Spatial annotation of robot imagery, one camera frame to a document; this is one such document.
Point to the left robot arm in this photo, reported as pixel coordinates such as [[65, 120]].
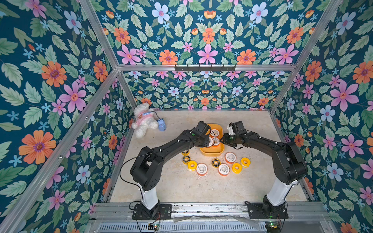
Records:
[[147, 168]]

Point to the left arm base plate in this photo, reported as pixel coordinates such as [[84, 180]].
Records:
[[160, 212]]

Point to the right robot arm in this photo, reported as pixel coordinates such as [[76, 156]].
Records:
[[288, 164]]

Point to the white plush teddy bear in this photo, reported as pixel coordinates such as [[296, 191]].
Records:
[[144, 120]]

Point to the black hook rack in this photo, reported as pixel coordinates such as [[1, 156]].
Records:
[[199, 68]]

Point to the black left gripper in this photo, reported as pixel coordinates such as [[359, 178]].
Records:
[[206, 141]]

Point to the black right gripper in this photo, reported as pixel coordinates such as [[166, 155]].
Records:
[[226, 138]]

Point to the aluminium front rail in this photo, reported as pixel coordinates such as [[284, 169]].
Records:
[[297, 211]]

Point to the yellow plastic storage box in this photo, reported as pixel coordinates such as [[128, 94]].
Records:
[[214, 151]]

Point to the orange sealing tape roll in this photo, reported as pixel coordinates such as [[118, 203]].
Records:
[[215, 133], [230, 157], [223, 170], [216, 142], [211, 142], [202, 169]]

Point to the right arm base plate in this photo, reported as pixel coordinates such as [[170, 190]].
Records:
[[267, 211]]

